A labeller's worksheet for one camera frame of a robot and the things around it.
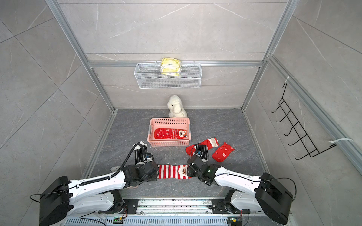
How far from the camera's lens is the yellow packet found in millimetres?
873

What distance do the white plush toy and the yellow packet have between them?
0.18m

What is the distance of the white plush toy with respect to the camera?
0.97 m
